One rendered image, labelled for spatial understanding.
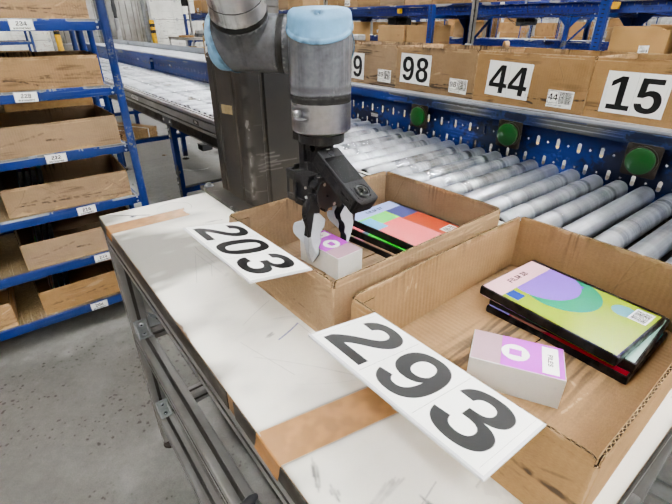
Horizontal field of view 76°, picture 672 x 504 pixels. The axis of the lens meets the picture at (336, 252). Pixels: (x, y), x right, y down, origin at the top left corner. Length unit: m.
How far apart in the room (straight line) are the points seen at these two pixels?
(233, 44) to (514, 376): 0.61
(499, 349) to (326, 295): 0.22
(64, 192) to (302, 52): 1.34
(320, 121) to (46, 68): 1.25
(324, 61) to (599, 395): 0.53
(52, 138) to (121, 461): 1.07
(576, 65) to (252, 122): 0.98
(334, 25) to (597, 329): 0.51
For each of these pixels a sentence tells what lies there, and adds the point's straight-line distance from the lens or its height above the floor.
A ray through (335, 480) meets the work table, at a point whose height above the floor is 0.75.
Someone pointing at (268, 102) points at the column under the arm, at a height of 0.98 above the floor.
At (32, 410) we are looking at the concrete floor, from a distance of 1.82.
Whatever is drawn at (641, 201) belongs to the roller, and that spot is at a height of 0.74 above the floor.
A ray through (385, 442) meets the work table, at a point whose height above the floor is 0.75.
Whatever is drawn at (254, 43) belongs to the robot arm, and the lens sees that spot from 0.76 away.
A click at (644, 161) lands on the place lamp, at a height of 0.81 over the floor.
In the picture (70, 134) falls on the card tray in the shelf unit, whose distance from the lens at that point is 1.79.
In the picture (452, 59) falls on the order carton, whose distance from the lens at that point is 1.76.
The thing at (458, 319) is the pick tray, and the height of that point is 0.76.
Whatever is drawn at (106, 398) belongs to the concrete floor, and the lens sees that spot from 1.74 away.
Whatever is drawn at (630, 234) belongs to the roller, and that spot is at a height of 0.74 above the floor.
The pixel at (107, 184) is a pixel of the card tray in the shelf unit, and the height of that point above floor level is 0.60.
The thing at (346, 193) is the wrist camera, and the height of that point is 0.92.
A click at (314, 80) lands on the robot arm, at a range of 0.63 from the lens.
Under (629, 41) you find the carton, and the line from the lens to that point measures 6.05.
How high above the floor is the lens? 1.13
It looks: 28 degrees down
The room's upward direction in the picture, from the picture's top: straight up
